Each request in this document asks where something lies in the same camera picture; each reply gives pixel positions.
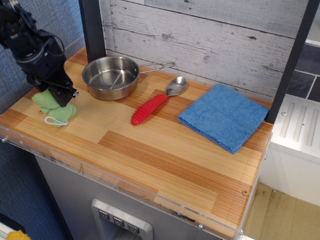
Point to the blue folded cloth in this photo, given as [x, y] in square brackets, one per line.
[225, 117]

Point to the white ridged appliance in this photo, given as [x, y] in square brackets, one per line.
[292, 159]

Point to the green plush toy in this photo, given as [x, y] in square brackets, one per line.
[56, 115]

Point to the red handled metal spoon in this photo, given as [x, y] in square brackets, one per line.
[176, 87]

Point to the black right frame post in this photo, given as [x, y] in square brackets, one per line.
[303, 31]

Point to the silver button control panel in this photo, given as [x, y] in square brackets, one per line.
[115, 224]

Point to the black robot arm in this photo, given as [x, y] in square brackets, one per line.
[16, 26]

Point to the stainless steel pan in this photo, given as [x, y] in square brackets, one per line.
[113, 78]

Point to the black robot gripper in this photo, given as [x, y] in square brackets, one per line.
[44, 66]

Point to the black frame post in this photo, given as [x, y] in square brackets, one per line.
[92, 29]
[303, 31]

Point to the black left frame post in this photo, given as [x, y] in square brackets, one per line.
[92, 29]

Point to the clear acrylic table edge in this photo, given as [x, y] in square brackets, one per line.
[74, 184]

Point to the yellow object at corner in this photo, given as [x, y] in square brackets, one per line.
[17, 235]

